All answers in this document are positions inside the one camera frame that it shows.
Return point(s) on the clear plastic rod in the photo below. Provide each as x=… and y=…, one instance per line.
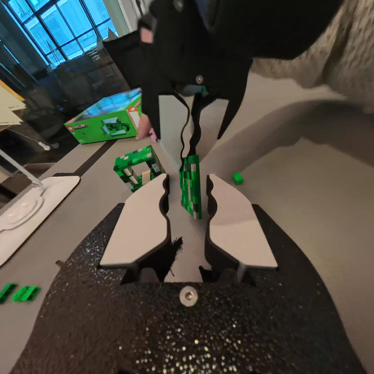
x=17, y=168

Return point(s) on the green lego wall panel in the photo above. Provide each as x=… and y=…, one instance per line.
x=191, y=187

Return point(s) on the small green lego brick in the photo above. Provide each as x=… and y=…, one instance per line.
x=237, y=178

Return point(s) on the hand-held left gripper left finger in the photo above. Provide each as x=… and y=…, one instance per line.
x=140, y=228

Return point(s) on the green lego block structure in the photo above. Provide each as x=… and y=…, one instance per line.
x=131, y=163

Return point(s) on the large paned window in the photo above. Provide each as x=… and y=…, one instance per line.
x=58, y=26

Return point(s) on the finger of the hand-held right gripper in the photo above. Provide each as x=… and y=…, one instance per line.
x=196, y=128
x=171, y=122

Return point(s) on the person's right forearm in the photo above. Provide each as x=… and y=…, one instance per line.
x=341, y=49

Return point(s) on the green lego set box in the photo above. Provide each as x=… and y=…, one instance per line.
x=99, y=125

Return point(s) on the green lego plate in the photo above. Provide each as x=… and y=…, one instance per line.
x=7, y=292
x=26, y=293

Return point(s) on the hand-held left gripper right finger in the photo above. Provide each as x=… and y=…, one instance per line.
x=236, y=230

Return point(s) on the pink lego brick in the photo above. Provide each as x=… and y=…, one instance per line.
x=154, y=136

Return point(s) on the person's right hand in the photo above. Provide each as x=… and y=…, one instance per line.
x=144, y=128

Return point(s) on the stack of white papers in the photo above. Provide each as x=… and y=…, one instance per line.
x=8, y=102

